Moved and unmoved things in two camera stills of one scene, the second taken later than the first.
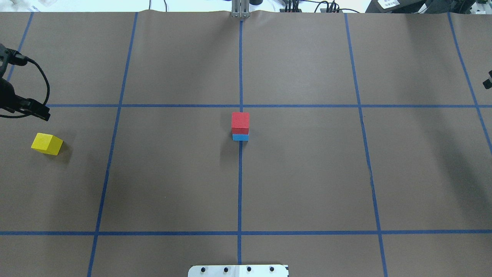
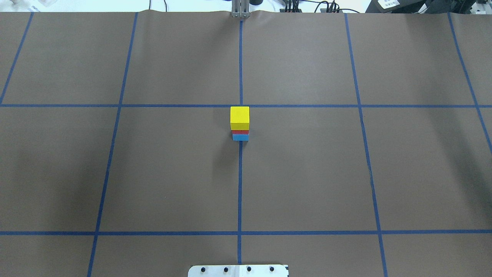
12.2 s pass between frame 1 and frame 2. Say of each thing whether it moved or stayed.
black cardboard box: stayed
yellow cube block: moved
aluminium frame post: stayed
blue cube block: stayed
